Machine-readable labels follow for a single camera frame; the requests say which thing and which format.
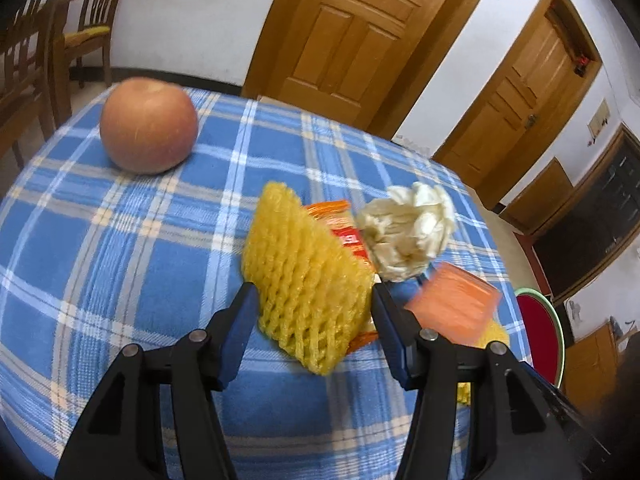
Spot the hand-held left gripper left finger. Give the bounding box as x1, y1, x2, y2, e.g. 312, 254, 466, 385
54, 282, 261, 480

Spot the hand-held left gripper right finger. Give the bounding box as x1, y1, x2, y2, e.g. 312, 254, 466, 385
371, 282, 583, 480

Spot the orange cardboard box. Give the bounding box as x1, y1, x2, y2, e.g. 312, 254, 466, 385
402, 261, 502, 347

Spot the red basin with green rim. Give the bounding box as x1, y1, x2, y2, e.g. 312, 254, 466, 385
514, 287, 566, 391

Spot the cream crumpled paper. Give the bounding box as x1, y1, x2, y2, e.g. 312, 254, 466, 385
356, 181, 457, 283

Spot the orange snack packet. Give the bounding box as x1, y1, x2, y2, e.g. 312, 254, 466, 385
302, 199, 383, 356

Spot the blue plaid tablecloth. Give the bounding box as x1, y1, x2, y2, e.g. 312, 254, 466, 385
0, 85, 533, 480

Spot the red apple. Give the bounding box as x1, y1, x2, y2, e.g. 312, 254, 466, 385
99, 77, 200, 176

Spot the wooden panel door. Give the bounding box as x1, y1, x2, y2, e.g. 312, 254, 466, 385
241, 0, 506, 136

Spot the yellow seat cushion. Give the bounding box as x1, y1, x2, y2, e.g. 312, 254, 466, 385
64, 25, 111, 48

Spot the large wooden chair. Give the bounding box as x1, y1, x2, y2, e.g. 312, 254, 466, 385
0, 0, 76, 171

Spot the wooden door with metal handle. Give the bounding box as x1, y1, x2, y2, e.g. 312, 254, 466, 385
432, 0, 603, 196

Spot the beige wall panel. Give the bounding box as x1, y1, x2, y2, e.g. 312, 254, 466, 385
586, 100, 612, 140

